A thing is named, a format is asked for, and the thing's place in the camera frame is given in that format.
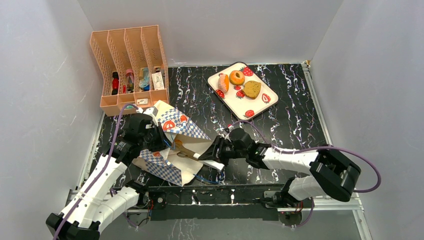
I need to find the pink plastic file organizer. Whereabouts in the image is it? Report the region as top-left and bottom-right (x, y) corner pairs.
(89, 25), (170, 117)

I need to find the fake ring donut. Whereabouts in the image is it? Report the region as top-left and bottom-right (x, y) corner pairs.
(229, 70), (245, 86)

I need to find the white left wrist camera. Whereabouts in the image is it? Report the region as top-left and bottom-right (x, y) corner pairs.
(143, 106), (158, 118)

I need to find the fake bread slice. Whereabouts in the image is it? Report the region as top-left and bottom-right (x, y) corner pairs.
(242, 80), (262, 100)

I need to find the small white label card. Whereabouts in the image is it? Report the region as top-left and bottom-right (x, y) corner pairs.
(136, 98), (149, 105)

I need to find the blue item in organizer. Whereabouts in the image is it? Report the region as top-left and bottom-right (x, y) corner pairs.
(139, 67), (150, 91)

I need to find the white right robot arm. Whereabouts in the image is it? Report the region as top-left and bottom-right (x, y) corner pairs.
(196, 128), (361, 208)

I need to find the white printed card box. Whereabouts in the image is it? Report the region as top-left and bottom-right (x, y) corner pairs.
(151, 71), (165, 90)

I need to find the blue checkered paper bag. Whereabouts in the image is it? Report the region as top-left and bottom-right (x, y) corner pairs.
(132, 100), (225, 187)

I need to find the strawberry pattern white tray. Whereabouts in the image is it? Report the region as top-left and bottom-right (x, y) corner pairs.
(207, 61), (279, 120)

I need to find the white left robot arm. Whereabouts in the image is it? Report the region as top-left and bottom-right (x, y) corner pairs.
(46, 108), (169, 240)

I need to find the pink capped bottle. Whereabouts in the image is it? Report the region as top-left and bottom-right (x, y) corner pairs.
(125, 68), (135, 93)

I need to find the sugared orange fake bread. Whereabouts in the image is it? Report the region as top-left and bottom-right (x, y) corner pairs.
(218, 73), (230, 94)

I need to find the red black toy figure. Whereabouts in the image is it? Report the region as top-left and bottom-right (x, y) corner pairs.
(111, 71), (120, 95)

